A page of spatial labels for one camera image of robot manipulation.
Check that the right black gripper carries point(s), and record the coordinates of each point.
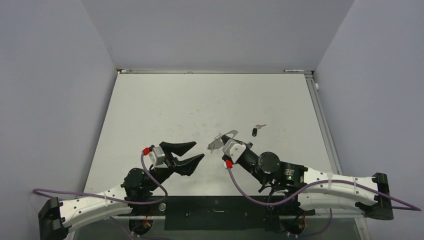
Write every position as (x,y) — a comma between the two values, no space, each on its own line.
(226,138)

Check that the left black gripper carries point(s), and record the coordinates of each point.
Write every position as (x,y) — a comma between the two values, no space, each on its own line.
(182,167)

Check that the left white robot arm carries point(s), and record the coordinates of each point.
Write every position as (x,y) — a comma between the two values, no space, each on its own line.
(141,189)

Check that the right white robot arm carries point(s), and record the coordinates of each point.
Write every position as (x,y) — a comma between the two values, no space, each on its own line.
(307,189)

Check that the black head key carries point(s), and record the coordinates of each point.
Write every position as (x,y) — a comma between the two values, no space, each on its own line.
(256,128)

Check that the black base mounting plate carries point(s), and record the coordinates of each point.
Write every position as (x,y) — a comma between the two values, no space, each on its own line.
(216,213)

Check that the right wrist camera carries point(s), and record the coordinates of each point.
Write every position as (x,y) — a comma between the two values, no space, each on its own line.
(233,150)

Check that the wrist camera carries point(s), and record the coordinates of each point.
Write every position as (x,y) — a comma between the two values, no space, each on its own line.
(156,155)
(233,150)

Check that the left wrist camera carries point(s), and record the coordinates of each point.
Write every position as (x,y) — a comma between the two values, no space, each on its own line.
(156,155)

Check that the aluminium rail back edge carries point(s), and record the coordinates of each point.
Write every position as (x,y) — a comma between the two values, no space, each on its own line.
(170,71)

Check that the aluminium rail edge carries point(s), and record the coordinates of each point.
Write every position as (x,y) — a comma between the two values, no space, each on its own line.
(170,71)
(323,124)

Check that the aluminium rail right edge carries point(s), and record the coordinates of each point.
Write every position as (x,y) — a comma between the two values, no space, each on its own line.
(323,124)

